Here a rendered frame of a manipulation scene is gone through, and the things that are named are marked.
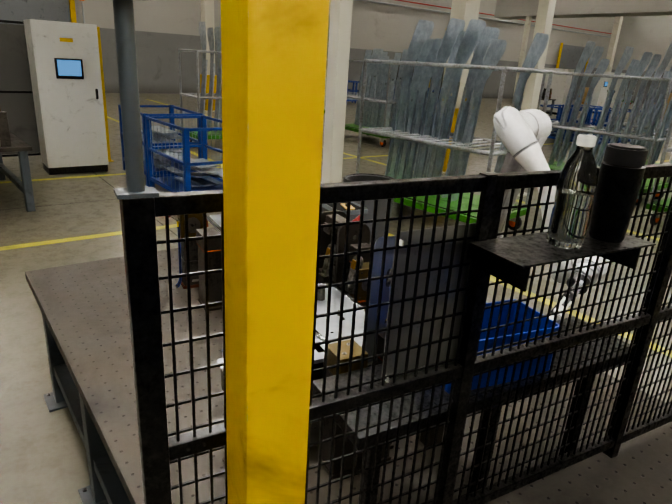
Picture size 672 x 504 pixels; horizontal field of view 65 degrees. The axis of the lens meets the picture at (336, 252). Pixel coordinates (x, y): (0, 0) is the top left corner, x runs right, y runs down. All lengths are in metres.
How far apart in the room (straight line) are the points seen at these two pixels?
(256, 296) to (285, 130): 0.21
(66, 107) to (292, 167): 7.78
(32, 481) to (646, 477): 2.28
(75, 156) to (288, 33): 7.90
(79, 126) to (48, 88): 0.60
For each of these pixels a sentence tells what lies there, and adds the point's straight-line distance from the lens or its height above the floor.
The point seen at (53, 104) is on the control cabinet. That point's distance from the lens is 8.34.
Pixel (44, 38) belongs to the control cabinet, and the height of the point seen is 1.78.
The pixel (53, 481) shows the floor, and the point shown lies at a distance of 2.70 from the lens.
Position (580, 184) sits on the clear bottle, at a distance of 1.02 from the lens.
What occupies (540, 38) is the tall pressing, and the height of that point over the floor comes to 2.05.
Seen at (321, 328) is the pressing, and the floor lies 1.00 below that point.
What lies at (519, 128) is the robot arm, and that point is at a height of 1.53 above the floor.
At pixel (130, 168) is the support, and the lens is 0.71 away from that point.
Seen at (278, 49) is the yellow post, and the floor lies 1.73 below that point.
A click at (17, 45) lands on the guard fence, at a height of 1.67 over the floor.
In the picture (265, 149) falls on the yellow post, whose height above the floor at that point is 1.62.
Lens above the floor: 1.73
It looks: 20 degrees down
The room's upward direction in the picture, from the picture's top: 4 degrees clockwise
